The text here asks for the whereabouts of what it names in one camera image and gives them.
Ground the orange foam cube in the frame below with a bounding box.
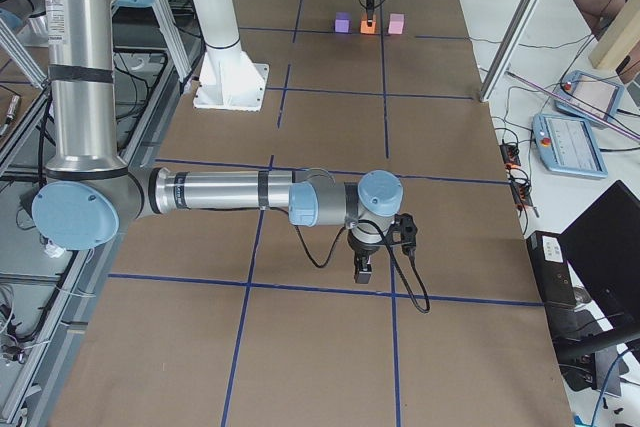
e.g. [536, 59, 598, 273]
[360, 19, 377, 35]

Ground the light pink foam cube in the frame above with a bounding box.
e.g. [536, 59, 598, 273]
[388, 13, 405, 35]

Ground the dark purple foam cube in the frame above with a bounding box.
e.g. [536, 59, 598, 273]
[334, 12, 351, 33]

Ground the orange black connector strip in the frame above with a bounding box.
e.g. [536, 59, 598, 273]
[499, 141, 534, 211]

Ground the black box with label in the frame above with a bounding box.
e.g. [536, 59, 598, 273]
[526, 231, 576, 309]

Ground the person's leg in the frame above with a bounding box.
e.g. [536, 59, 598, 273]
[574, 0, 627, 35]

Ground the near blue teach pendant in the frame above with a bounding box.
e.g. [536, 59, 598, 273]
[532, 114, 608, 179]

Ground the blue teach pendant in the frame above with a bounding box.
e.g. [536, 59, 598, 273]
[532, 114, 608, 179]
[554, 70, 624, 123]

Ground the black laptop computer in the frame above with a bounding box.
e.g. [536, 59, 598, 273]
[559, 180, 640, 320]

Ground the far blue teach pendant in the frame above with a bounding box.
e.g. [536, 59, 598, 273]
[554, 70, 624, 123]

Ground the wooden beam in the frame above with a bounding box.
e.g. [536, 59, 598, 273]
[589, 0, 639, 83]

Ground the black camera cable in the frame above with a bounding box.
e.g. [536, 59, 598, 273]
[293, 222, 432, 315]

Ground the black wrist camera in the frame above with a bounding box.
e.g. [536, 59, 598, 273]
[392, 213, 418, 257]

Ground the white camera stand post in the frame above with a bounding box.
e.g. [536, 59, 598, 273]
[193, 0, 269, 111]

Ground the aluminium frame post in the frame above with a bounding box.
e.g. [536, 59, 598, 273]
[479, 0, 540, 102]

